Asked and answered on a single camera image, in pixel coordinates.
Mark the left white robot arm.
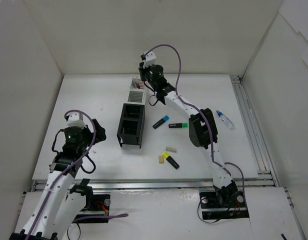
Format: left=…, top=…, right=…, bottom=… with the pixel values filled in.
left=9, top=112, right=106, bottom=240

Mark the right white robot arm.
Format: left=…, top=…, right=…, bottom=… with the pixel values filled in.
left=138, top=62, right=238, bottom=208

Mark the white two-slot container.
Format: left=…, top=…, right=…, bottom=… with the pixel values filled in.
left=127, top=77, right=148, bottom=106

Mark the black two-slot container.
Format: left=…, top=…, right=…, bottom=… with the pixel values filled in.
left=116, top=103, right=146, bottom=148

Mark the blue cap highlighter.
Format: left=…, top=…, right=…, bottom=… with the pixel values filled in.
left=152, top=115, right=170, bottom=129

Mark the green cap highlighter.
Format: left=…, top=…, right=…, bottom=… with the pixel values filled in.
left=168, top=122, right=188, bottom=129

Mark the small tan eraser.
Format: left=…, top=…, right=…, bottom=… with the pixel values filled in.
left=158, top=155, right=165, bottom=164

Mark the yellow cap highlighter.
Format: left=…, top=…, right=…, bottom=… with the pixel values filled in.
left=162, top=151, right=180, bottom=170

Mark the long beige eraser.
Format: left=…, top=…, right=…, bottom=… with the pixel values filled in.
left=165, top=146, right=177, bottom=153

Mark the clear blue-tip glue bottle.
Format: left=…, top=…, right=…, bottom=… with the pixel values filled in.
left=216, top=110, right=235, bottom=130

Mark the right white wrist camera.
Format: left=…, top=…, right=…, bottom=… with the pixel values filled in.
left=141, top=51, right=156, bottom=69

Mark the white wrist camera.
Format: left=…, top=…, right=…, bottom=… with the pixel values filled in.
left=65, top=112, right=86, bottom=128
left=141, top=51, right=156, bottom=69

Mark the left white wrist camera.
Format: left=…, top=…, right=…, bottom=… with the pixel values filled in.
left=65, top=112, right=86, bottom=128

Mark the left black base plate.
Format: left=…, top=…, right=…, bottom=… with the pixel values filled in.
left=73, top=193, right=111, bottom=224

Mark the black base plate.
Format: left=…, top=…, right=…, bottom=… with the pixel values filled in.
left=197, top=191, right=250, bottom=224
left=73, top=193, right=111, bottom=224

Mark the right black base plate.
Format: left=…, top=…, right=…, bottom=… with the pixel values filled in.
left=197, top=191, right=250, bottom=224

